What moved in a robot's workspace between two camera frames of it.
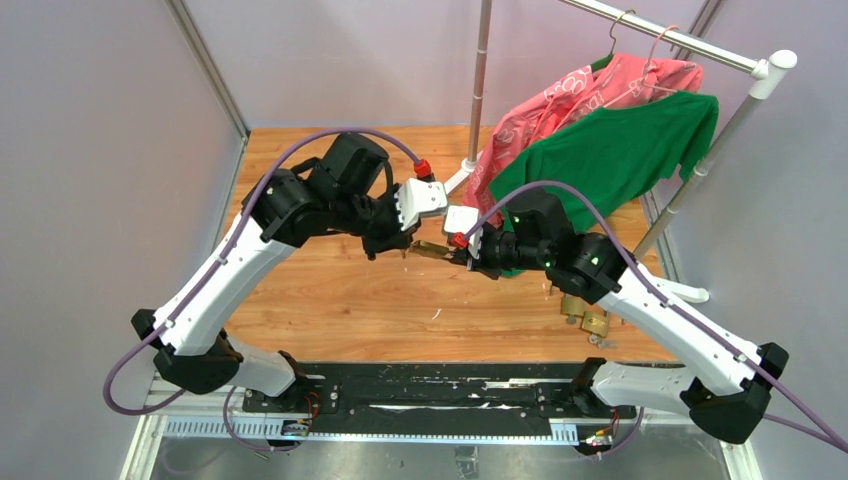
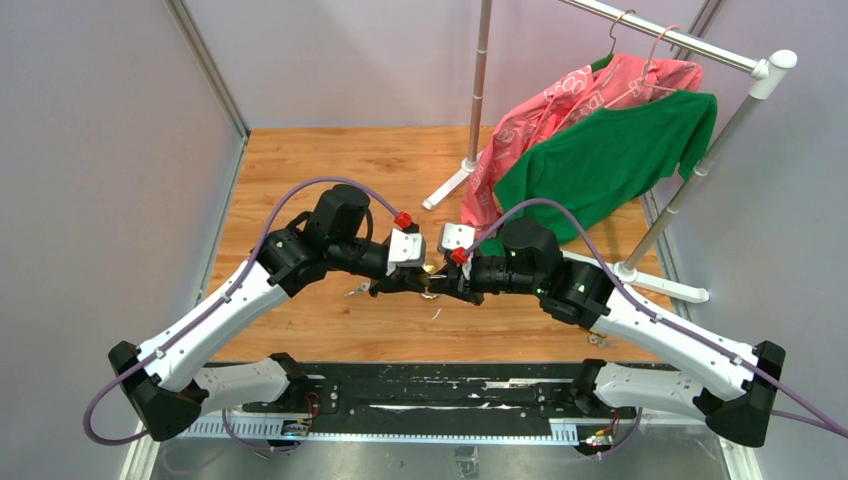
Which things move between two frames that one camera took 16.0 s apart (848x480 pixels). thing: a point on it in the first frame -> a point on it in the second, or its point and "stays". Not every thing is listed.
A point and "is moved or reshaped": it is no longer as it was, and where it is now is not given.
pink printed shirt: [624, 79] stays
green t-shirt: [609, 152] stays
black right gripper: [479, 265] -> [458, 286]
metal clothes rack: [761, 68] stays
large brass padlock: [428, 249] is moved or reshaped
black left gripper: [395, 238] -> [402, 280]
